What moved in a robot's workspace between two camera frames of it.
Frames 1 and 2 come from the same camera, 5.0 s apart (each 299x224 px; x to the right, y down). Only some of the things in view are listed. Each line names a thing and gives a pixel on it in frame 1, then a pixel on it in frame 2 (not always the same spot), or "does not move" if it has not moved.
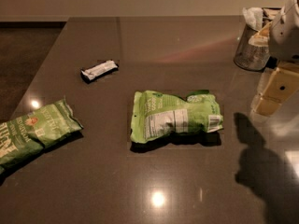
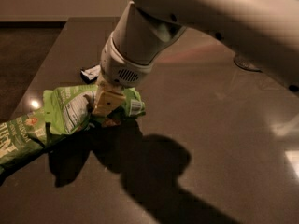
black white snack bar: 93,72 does not move
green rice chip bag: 155,114 -> 70,108
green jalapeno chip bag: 31,132 does not move
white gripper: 286,35 -> 120,69
